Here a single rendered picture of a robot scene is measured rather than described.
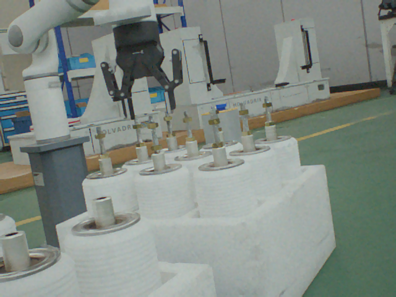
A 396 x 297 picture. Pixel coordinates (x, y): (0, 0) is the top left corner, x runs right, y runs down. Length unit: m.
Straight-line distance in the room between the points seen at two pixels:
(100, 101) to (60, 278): 2.91
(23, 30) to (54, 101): 0.19
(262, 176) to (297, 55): 3.73
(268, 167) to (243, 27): 6.91
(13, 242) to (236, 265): 0.39
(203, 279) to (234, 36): 7.40
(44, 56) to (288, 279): 0.90
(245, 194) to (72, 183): 0.70
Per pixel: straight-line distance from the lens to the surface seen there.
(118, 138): 3.20
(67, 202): 1.40
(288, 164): 1.00
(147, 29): 0.85
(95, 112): 3.32
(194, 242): 0.79
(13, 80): 7.35
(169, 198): 0.84
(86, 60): 6.16
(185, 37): 3.66
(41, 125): 1.40
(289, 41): 4.61
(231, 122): 1.23
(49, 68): 1.41
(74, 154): 1.40
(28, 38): 1.39
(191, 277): 0.57
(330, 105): 4.52
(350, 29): 6.60
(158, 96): 6.59
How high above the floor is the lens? 0.38
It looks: 7 degrees down
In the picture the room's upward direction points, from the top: 10 degrees counter-clockwise
